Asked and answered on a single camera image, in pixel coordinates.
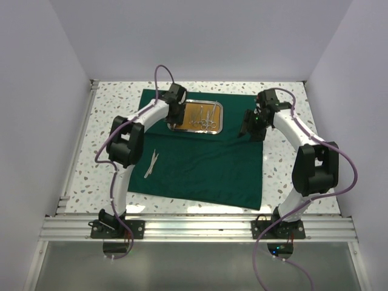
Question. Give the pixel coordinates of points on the steel hemostat clamp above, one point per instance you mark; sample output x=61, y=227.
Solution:
x=209, y=123

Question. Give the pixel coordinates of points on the black mounting plate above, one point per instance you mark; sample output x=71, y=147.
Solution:
x=101, y=231
x=283, y=230

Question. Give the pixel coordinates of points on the dark green surgical cloth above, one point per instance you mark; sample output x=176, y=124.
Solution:
x=220, y=169

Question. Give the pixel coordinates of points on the steel surgical scissors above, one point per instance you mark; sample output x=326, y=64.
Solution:
x=199, y=127

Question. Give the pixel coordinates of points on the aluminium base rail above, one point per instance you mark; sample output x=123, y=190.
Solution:
x=198, y=228

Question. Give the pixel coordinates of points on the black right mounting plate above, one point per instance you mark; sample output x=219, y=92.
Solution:
x=283, y=230

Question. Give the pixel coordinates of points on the steel instrument tray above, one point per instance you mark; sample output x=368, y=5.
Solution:
x=200, y=131

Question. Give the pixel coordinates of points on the yellow tray liner mat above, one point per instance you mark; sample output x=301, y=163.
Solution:
x=194, y=109

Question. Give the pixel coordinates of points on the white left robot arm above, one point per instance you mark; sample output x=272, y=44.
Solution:
x=124, y=148

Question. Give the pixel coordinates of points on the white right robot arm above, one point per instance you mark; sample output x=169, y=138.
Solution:
x=316, y=166

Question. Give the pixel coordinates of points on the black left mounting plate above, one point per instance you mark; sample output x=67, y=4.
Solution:
x=101, y=231

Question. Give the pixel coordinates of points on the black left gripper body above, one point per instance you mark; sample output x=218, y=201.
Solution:
x=177, y=117

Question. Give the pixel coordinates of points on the steel forceps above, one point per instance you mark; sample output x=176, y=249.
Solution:
x=196, y=116

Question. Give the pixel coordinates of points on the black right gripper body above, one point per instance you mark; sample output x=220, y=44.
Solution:
x=259, y=127

